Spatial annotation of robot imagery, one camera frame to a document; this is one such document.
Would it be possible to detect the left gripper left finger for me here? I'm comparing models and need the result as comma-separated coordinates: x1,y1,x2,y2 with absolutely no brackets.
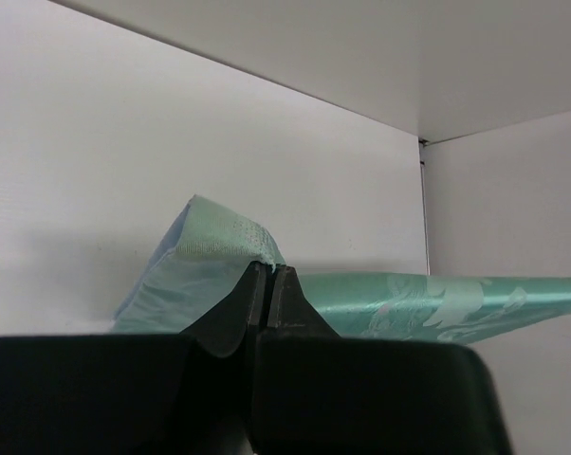
0,263,267,454

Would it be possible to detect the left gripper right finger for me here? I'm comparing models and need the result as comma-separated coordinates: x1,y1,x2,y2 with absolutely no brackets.
254,267,513,454

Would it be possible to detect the green patterned cloth napkin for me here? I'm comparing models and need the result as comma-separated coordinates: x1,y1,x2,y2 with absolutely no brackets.
112,195,571,357

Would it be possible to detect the aluminium right side rail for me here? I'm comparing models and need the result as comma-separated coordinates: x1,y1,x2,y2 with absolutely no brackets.
418,138,431,275

